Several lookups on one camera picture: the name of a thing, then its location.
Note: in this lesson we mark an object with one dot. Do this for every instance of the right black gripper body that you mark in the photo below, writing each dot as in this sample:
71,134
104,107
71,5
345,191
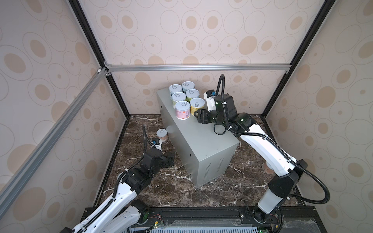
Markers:
208,116

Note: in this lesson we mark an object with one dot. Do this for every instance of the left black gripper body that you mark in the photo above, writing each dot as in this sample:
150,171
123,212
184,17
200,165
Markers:
163,161

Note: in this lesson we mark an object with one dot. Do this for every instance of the pink label can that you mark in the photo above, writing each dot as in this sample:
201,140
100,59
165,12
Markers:
182,110

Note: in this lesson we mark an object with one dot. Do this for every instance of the light green label can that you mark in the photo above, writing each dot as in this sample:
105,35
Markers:
177,97

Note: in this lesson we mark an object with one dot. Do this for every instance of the teal label can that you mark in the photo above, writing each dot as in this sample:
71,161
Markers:
174,88
187,85

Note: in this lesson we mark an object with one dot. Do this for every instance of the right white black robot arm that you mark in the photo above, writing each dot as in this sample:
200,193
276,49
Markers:
221,111

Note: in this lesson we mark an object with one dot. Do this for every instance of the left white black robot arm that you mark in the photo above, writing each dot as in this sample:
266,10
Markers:
122,192

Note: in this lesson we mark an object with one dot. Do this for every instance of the orange label can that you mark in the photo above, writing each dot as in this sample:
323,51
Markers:
162,134

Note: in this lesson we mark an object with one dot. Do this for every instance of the grey metal cabinet box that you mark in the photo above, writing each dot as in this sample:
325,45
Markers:
204,154

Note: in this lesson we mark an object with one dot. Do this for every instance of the left slanted aluminium bar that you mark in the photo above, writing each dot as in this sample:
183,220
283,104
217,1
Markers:
30,166

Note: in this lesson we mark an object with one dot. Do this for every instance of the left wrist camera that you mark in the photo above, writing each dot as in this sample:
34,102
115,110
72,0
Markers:
157,143

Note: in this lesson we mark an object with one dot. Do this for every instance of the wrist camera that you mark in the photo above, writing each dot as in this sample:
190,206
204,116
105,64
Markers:
209,97
157,143

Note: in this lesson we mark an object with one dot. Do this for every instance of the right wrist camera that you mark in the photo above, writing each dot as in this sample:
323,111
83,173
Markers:
209,97

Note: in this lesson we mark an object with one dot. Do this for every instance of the horizontal aluminium frame bar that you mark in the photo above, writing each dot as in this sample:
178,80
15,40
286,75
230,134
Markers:
199,67

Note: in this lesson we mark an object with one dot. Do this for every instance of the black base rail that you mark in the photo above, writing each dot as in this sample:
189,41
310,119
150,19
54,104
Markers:
288,219

